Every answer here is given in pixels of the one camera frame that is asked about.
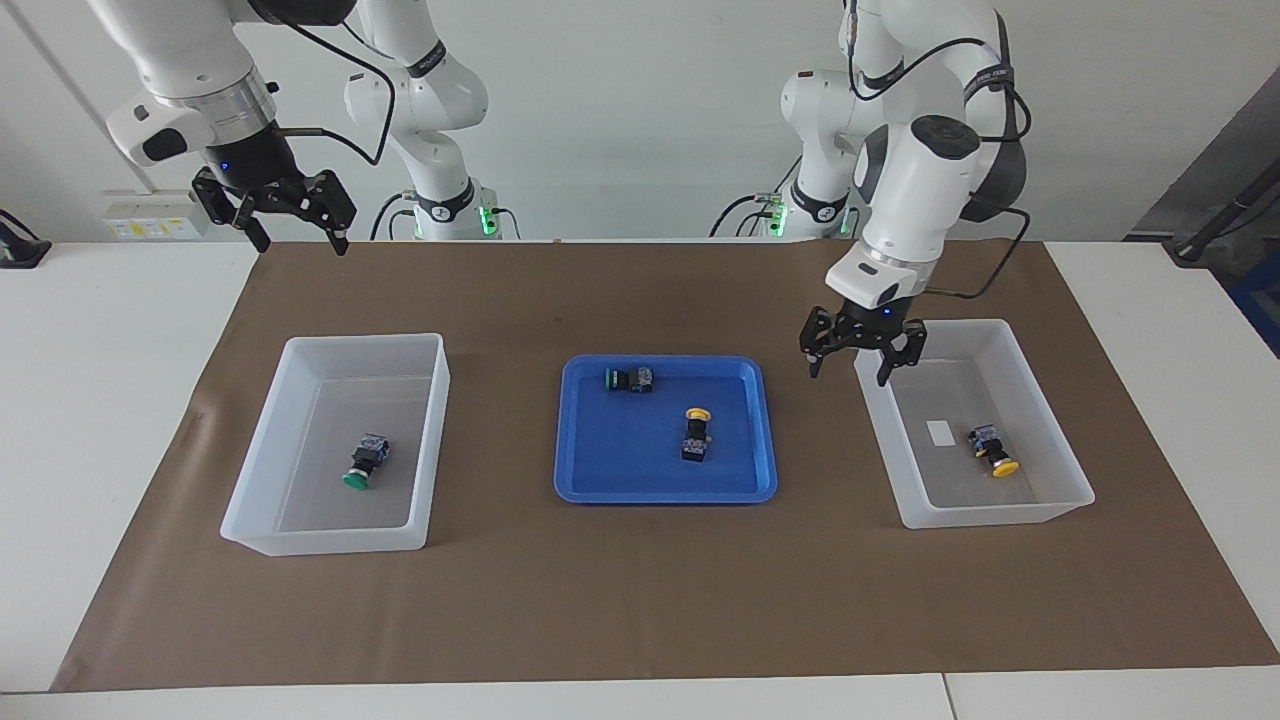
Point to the small white box sticker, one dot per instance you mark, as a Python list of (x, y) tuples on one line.
[(943, 432)]

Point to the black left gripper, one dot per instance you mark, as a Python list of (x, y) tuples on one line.
[(870, 318)]

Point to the blue crate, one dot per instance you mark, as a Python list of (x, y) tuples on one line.
[(1260, 300)]

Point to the translucent white plastic box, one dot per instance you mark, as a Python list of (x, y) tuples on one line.
[(320, 500), (960, 490)]

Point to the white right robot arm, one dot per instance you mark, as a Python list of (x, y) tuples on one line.
[(180, 60)]

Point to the brown paper table mat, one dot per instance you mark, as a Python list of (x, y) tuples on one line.
[(640, 600)]

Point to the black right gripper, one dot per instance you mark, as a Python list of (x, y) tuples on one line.
[(250, 165)]

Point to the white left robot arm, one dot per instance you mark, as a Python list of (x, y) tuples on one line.
[(910, 190)]

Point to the yellow push button switch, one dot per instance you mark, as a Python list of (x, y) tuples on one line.
[(985, 438), (697, 445)]

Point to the green push button switch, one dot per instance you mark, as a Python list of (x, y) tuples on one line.
[(635, 380), (370, 452)]

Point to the black clamp stand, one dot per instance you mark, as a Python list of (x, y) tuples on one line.
[(20, 250)]

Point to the black tripod stand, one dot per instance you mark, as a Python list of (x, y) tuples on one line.
[(1225, 220)]

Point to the white wall socket box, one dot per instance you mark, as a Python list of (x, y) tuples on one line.
[(150, 215)]

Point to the blue plastic tray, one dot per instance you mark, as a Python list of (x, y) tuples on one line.
[(640, 450)]

